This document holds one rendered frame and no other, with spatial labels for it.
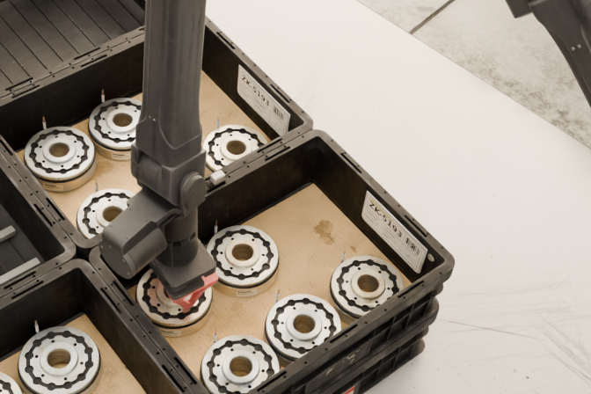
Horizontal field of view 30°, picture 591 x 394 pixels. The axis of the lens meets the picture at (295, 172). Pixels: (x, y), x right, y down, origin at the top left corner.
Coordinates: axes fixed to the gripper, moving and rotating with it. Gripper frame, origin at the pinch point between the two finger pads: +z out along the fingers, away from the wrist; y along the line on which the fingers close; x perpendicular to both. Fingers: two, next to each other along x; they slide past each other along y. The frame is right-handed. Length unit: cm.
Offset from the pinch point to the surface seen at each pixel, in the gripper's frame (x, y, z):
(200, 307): 1.2, 4.0, 0.9
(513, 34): 152, -75, 95
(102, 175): 1.6, -24.9, 4.5
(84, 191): -2.0, -23.5, 4.4
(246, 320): 6.6, 7.4, 4.2
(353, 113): 50, -25, 20
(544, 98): 143, -51, 94
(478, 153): 64, -7, 20
